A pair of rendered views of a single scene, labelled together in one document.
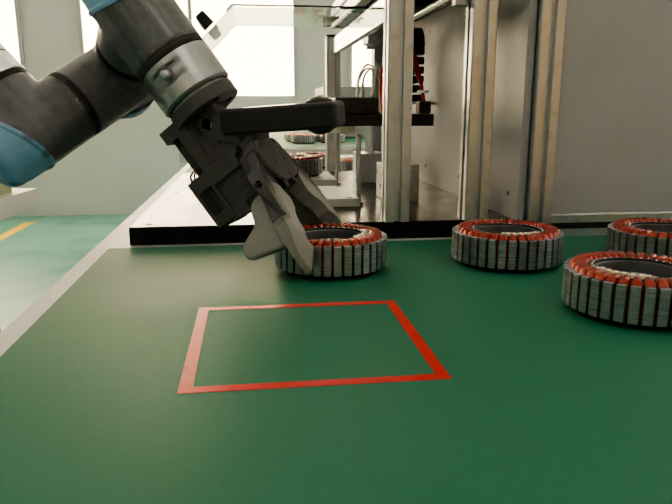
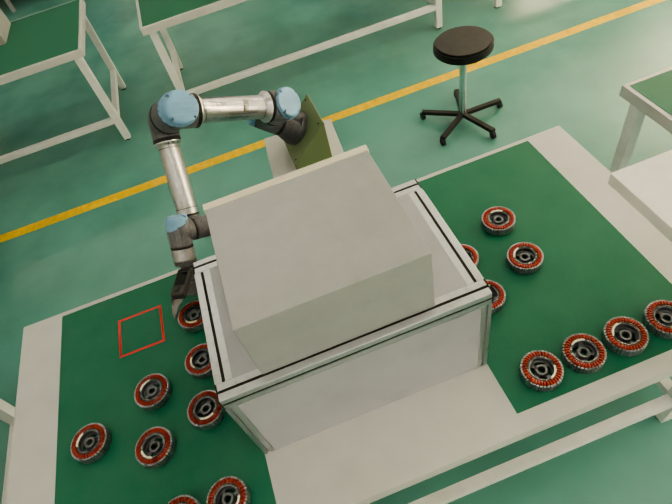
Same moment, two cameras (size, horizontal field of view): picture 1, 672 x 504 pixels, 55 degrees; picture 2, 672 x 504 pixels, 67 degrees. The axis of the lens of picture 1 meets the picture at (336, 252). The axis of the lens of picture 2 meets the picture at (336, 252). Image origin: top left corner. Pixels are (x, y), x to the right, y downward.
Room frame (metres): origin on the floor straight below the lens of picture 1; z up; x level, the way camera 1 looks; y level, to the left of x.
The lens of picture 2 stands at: (1.18, -1.05, 2.14)
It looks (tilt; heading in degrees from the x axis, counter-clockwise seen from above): 50 degrees down; 91
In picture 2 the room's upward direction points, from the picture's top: 16 degrees counter-clockwise
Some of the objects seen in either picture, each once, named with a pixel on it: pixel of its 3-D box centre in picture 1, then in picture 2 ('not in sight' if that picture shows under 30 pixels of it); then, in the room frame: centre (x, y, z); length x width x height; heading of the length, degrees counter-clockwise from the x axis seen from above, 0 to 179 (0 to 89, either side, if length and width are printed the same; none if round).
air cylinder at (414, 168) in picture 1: (396, 180); not in sight; (0.98, -0.09, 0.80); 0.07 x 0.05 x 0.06; 7
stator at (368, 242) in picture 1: (330, 248); (194, 316); (0.63, 0.01, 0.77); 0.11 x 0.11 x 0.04
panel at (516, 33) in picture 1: (446, 99); not in sight; (1.12, -0.19, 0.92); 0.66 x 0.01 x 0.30; 7
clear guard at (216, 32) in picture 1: (294, 33); not in sight; (1.20, 0.07, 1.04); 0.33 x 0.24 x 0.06; 97
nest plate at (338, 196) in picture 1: (302, 196); not in sight; (0.96, 0.05, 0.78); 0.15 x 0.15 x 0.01; 7
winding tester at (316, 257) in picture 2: not in sight; (316, 254); (1.11, -0.26, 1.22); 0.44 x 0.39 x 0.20; 7
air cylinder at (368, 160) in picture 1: (368, 166); not in sight; (1.22, -0.06, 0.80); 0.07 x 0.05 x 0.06; 7
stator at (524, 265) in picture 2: not in sight; (524, 258); (1.74, -0.12, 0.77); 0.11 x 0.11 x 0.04
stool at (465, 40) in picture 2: not in sight; (466, 82); (2.17, 1.57, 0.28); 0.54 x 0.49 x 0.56; 97
